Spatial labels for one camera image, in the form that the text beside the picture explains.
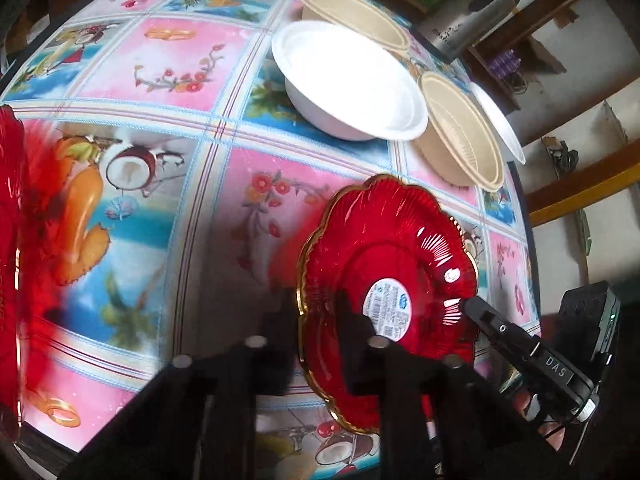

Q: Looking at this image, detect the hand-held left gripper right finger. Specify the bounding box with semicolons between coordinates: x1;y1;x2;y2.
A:
337;291;566;480

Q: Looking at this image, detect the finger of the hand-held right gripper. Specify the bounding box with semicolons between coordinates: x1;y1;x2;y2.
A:
461;296;541;367

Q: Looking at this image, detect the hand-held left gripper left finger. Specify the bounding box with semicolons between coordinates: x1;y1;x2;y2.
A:
65;287;302;480

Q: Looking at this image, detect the red gold-rimmed plastic plate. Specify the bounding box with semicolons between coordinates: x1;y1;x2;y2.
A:
296;174;481;435

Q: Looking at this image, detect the white bowl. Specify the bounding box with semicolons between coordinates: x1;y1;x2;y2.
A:
271;21;429;142

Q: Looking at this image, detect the person's right hand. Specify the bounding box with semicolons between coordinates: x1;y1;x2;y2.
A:
515;390;568;448

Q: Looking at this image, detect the wooden shelf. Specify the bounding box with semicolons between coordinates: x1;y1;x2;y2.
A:
470;0;640;226

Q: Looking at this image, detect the white plate at edge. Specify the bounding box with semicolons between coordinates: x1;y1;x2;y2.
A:
469;82;527;165

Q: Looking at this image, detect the beige ribbed bowl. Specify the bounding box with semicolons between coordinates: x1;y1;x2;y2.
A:
414;71;505;192
298;0;412;58

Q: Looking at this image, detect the printed fruit tablecloth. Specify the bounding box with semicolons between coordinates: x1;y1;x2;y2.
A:
0;0;543;480

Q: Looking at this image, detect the red glass plate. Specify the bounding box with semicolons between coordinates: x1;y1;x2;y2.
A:
0;104;28;441

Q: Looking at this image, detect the stainless steel thermos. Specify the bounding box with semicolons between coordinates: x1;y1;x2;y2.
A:
416;0;525;61

